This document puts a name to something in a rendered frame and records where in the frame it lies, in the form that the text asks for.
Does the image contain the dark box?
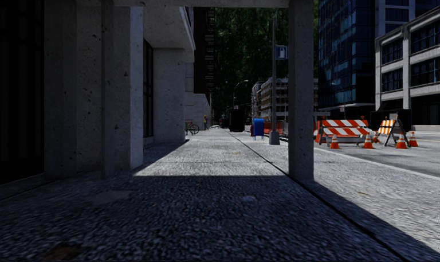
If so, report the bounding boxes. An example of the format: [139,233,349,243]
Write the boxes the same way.
[229,108,246,133]

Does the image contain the bicycle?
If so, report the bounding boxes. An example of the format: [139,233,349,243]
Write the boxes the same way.
[185,120,201,136]

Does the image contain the grey street lamp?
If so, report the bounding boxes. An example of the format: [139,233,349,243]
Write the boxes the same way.
[233,79,249,108]

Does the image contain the blue letter box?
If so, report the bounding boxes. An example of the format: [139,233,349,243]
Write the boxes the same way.
[252,118,265,140]

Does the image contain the row of buildings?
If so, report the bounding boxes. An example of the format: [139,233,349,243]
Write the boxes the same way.
[251,77,319,122]

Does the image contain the orange plastic barrier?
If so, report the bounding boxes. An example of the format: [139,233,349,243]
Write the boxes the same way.
[264,120,285,135]

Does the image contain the trees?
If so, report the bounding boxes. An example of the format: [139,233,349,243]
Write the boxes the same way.
[212,0,320,122]

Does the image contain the dark brick building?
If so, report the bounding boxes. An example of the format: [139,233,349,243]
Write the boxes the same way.
[193,6,216,106]

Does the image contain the orange white striped barrier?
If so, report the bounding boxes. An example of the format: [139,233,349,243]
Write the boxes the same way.
[313,119,374,148]

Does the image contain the pale concrete building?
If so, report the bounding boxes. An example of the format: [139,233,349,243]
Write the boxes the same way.
[0,0,325,185]

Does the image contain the blue glass tower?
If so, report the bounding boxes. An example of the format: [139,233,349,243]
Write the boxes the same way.
[317,0,440,122]

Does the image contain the small orange white barrier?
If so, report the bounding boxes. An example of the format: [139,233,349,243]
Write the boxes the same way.
[377,117,410,148]

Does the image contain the grey concrete office building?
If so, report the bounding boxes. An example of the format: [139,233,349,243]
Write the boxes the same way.
[374,6,440,132]

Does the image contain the sign on a post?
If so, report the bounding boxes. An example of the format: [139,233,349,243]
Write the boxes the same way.
[269,12,288,146]

